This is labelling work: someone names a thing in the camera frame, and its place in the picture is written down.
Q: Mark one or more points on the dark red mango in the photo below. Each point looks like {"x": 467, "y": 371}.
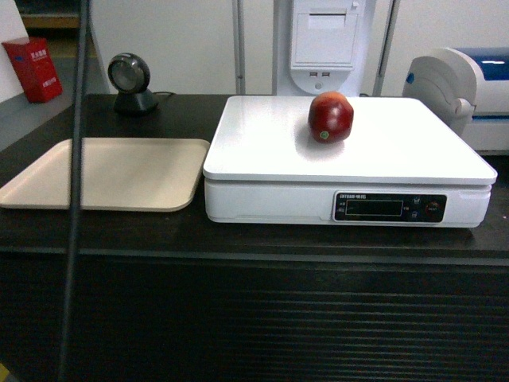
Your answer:
{"x": 330, "y": 117}

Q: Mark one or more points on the white electronic scale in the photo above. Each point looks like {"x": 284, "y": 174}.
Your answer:
{"x": 400, "y": 166}

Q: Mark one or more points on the beige plastic tray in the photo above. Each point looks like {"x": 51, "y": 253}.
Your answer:
{"x": 119, "y": 174}

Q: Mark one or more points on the black barcode scanner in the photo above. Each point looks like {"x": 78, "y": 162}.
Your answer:
{"x": 130, "y": 76}

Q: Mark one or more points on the white blue label printer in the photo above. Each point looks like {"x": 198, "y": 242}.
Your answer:
{"x": 467, "y": 88}

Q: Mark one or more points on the red fire extinguisher box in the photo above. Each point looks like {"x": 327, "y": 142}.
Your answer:
{"x": 34, "y": 68}

